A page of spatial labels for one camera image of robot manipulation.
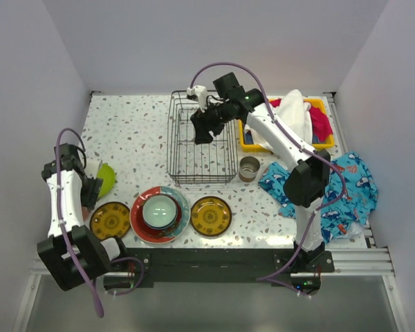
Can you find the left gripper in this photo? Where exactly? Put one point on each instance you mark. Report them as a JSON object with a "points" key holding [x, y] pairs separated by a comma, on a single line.
{"points": [[88, 199]]}

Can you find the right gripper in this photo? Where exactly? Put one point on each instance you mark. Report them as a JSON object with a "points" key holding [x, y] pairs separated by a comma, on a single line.
{"points": [[203, 126]]}

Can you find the wire dish rack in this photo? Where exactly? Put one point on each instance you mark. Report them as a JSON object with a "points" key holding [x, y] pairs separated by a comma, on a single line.
{"points": [[189, 163]]}

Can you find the metal cup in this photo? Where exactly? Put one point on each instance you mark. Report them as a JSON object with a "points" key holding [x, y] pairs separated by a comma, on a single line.
{"points": [[248, 168]]}

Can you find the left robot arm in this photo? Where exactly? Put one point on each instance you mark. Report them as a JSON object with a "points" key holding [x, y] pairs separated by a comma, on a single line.
{"points": [[70, 191]]}

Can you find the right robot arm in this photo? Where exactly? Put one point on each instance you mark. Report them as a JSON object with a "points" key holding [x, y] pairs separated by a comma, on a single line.
{"points": [[309, 169]]}

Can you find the left yellow patterned plate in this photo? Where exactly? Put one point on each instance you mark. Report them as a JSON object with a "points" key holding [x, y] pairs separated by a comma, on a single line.
{"points": [[111, 219]]}

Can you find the yellow patterned plate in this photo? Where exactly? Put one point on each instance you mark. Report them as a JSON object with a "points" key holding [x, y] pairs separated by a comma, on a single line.
{"points": [[210, 216], [111, 219]]}

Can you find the yellow plastic bin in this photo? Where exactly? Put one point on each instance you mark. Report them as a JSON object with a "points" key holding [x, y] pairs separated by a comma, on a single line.
{"points": [[318, 145]]}

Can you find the light blue bowl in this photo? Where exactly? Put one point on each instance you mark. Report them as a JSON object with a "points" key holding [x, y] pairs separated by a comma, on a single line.
{"points": [[159, 212]]}

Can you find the red and blue plate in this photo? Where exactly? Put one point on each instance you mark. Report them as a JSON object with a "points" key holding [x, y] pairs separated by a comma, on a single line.
{"points": [[135, 214]]}

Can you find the right yellow patterned plate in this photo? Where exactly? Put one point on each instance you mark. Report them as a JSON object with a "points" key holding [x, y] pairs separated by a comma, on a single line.
{"points": [[210, 216]]}

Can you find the white towel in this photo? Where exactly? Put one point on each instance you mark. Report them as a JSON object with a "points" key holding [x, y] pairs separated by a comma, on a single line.
{"points": [[293, 97]]}

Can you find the red bowl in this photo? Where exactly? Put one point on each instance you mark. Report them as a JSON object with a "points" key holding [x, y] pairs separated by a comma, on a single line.
{"points": [[164, 232]]}

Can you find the red cloth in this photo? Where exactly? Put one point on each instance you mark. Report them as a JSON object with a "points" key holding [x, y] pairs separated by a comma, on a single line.
{"points": [[311, 123]]}

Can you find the blue patterned cloth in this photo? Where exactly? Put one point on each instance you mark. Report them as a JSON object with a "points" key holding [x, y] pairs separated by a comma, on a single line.
{"points": [[343, 219]]}

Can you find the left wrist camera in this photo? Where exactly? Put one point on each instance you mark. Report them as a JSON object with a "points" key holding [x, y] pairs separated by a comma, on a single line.
{"points": [[92, 168]]}

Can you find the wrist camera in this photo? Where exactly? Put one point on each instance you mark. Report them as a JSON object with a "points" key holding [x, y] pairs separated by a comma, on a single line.
{"points": [[92, 168], [198, 93]]}

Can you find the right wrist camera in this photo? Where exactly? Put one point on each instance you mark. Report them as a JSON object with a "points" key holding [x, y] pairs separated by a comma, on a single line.
{"points": [[198, 93]]}

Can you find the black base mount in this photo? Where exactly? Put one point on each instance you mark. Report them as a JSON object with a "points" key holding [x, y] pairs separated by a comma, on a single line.
{"points": [[216, 265]]}

